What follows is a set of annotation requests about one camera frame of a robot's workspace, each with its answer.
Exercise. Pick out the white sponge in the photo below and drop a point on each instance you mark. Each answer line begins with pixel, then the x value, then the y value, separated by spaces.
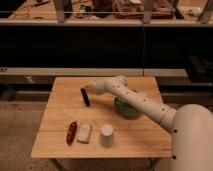
pixel 84 133

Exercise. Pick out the wooden table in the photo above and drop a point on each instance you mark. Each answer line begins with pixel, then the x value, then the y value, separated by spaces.
pixel 137 138

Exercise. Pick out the black eraser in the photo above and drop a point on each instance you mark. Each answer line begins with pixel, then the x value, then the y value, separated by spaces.
pixel 85 97

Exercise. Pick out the background shelf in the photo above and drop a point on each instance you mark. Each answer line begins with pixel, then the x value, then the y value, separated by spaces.
pixel 133 13

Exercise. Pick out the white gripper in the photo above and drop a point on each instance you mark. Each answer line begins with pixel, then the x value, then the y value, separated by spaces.
pixel 96 87

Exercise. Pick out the white paper cup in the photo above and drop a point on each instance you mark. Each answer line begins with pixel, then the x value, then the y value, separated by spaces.
pixel 106 135

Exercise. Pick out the green bowl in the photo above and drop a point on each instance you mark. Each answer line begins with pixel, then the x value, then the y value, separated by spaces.
pixel 124 108

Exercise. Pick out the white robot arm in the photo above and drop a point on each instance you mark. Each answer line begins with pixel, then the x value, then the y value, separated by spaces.
pixel 190 126

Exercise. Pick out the red chili pepper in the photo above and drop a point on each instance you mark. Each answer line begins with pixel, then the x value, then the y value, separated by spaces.
pixel 72 130

